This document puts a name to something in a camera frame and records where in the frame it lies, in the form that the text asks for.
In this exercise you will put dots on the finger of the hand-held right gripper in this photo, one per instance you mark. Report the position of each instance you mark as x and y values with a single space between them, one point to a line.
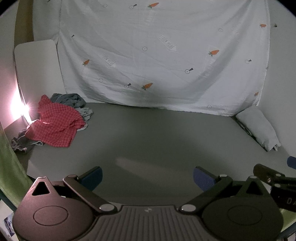
266 172
292 162

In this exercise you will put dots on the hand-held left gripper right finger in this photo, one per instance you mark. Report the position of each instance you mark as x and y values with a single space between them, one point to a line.
203 178

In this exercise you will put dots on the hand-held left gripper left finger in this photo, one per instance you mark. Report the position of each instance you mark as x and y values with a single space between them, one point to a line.
92 177

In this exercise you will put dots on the red checkered cloth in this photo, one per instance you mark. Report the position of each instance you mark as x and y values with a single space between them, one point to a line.
54 122

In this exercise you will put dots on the green cloth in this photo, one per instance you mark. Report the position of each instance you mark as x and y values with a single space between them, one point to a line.
10 169
288 217

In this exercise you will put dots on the folded pale grey cloth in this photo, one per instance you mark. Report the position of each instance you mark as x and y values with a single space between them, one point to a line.
259 126

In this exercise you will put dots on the grey crumpled garment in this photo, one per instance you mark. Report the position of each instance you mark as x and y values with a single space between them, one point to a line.
22 143

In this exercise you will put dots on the blue-grey crumpled garment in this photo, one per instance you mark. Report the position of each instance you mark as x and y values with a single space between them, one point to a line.
67 99

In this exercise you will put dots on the white board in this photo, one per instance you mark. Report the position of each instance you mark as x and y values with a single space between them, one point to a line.
38 69

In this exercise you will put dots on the white carrot print sheet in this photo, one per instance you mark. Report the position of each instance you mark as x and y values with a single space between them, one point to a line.
161 53

